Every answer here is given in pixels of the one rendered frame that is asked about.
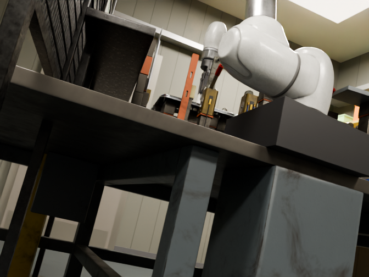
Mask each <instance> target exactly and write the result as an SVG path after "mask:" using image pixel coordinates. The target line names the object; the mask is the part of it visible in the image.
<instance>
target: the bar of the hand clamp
mask: <svg viewBox="0 0 369 277"><path fill-rule="evenodd" d="M219 64H221V63H220V61H219V58H218V57H216V56H215V57H214V58H213V63H212V66H211V69H210V74H209V77H208V82H207V85H206V88H209V85H210V84H211V82H212V80H213V78H214V76H215V72H216V70H217V68H218V66H219Z"/></svg>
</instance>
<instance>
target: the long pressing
mask: <svg viewBox="0 0 369 277"><path fill-rule="evenodd" d="M181 99H182V98H179V97H176V96H172V95H168V94H163V95H161V96H160V97H159V98H158V100H157V101H156V103H155V104H154V106H155V107H157V108H160V109H161V108H162V105H163V104H164V103H165V101H166V100H168V101H172V102H175V103H177V104H176V108H175V113H177V114H178V111H179V108H180V104H181ZM199 106H200V103H197V102H193V101H192V104H191V110H192V108H193V110H194V111H198V110H199ZM177 108H178V109H177ZM214 114H217V115H219V117H225V118H226V120H227V119H229V118H232V117H235V116H236V115H238V114H234V113H230V112H227V111H224V110H220V109H217V108H215V110H214Z"/></svg>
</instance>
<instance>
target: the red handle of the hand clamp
mask: <svg viewBox="0 0 369 277"><path fill-rule="evenodd" d="M222 70H223V66H222V65H221V64H219V66H218V68H217V70H216V72H215V76H214V78H213V80H212V82H211V84H210V86H209V88H210V89H213V87H214V85H215V82H216V80H217V78H218V77H219V76H220V74H221V72H222Z"/></svg>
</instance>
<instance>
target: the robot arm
mask: <svg viewBox="0 0 369 277"><path fill-rule="evenodd" d="M215 56H216V57H218V58H219V61H220V63H221V65H222V66H223V67H224V69H225V70H226V71H227V72H228V73H229V74H230V75H231V76H232V77H233V78H235V79H236V80H238V81H239V82H241V83H243V84H244V85H246V86H248V87H250V88H252V89H253V90H256V91H258V92H260V93H263V94H265V95H268V96H270V97H271V98H272V100H273V101H274V100H276V99H279V98H281V97H284V96H287V97H289V98H291V99H293V100H295V101H297V102H300V103H302V104H304V105H306V106H308V107H310V108H313V109H315V110H317V111H319V112H321V113H323V114H325V115H327V114H328V111H329V107H330V104H331V99H332V93H333V85H334V71H333V65H332V62H331V60H330V58H329V56H328V55H327V54H326V53H325V52H323V51H322V50H320V49H317V48H312V47H303V48H300V49H296V50H295V51H293V50H291V49H290V48H289V43H288V41H287V39H286V36H285V34H284V31H283V27H282V25H281V24H280V23H279V22H278V21H277V20H276V0H246V4H245V20H244V21H243V22H241V23H240V24H239V25H236V26H234V27H232V28H230V29H229V30H228V31H227V29H226V26H225V24H224V23H222V22H219V21H215V22H213V23H211V24H210V25H209V26H208V29H207V31H206V33H205V37H204V42H203V52H202V57H201V61H202V63H201V66H200V68H201V70H203V71H204V72H203V73H202V77H201V78H200V84H199V90H198V98H197V103H200V101H201V98H202V92H203V88H204V86H206V85H207V82H208V77H209V74H210V69H211V66H212V63H213V58H214V57H215Z"/></svg>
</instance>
